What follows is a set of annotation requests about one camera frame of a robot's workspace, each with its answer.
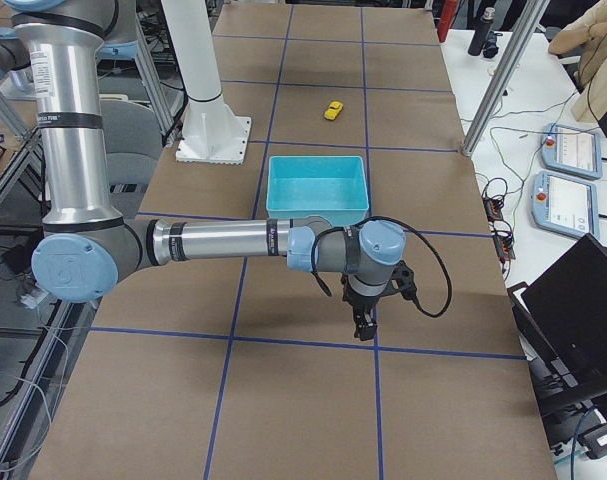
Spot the grey office chair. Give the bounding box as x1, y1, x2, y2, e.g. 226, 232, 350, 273
100, 99, 164, 185

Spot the person in beige coat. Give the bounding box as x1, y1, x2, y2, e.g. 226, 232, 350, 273
548, 0, 607, 106

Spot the lower teach pendant tablet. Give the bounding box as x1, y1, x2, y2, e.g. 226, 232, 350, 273
531, 171, 600, 239

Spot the black water bottle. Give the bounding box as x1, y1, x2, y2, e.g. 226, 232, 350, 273
467, 7, 495, 56

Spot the upper teach pendant tablet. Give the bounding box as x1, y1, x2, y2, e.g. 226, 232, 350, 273
541, 123, 602, 180

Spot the teal plastic bin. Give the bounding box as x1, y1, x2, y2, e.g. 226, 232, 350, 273
266, 156, 369, 226

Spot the teach pendant tablet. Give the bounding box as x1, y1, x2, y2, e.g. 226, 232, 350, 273
541, 123, 602, 180
531, 171, 600, 239

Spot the orange black electronics board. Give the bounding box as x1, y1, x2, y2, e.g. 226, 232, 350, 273
483, 197, 504, 222

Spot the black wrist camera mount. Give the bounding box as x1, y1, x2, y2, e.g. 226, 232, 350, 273
382, 260, 418, 302

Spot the red fire extinguisher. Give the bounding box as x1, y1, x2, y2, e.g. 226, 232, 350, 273
436, 0, 459, 43

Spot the yellow beetle toy car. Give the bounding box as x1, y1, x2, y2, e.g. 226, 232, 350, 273
323, 101, 344, 121

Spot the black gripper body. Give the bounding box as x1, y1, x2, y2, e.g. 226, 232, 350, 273
343, 275, 383, 314

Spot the aluminium frame post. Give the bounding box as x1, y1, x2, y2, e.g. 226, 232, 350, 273
461, 0, 550, 157

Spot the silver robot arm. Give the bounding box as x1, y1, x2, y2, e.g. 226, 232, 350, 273
12, 1, 416, 341

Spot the black laptop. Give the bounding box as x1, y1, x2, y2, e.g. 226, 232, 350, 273
509, 234, 607, 384

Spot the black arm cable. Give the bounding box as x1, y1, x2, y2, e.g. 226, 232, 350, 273
310, 215, 454, 318

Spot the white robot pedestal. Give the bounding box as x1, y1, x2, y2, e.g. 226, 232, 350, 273
162, 0, 252, 165

